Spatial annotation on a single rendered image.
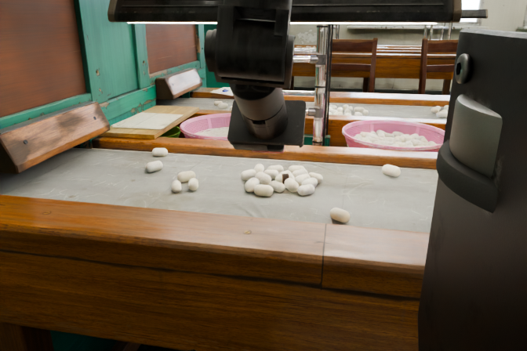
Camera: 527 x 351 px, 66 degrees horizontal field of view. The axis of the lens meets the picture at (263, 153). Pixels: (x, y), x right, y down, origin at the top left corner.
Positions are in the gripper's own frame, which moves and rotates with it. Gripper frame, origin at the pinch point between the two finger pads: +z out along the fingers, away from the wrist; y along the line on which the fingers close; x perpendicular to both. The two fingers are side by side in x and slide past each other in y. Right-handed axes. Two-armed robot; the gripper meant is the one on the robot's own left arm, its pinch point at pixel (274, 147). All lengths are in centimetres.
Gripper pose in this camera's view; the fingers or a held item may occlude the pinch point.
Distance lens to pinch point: 63.0
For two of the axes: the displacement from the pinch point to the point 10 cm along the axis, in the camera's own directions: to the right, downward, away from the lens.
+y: -9.8, -0.5, 1.8
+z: 1.5, 3.8, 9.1
